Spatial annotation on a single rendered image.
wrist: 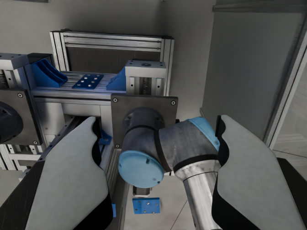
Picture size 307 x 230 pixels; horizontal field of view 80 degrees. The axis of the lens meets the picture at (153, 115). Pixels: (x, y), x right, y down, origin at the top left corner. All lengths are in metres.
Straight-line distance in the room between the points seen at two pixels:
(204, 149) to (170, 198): 2.29
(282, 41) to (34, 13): 1.62
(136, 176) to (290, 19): 0.70
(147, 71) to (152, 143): 0.26
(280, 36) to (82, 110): 0.78
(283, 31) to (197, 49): 0.92
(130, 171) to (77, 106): 0.39
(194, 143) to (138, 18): 1.29
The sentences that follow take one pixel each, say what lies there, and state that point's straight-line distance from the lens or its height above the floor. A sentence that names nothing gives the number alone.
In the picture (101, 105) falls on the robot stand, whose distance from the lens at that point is 0.74.
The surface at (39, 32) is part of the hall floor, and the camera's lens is 1.82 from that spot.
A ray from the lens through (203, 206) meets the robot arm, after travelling 0.42.
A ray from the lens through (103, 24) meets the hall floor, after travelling 1.64.
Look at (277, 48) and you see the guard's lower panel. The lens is 0.85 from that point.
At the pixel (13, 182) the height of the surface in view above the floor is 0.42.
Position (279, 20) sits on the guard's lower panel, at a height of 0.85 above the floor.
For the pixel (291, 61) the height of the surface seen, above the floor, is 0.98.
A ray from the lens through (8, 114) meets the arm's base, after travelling 0.76.
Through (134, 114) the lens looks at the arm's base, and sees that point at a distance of 0.59.
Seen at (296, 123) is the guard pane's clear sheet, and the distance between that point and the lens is 0.77.
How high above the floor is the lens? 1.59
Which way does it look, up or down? 61 degrees down
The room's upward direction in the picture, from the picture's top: 179 degrees clockwise
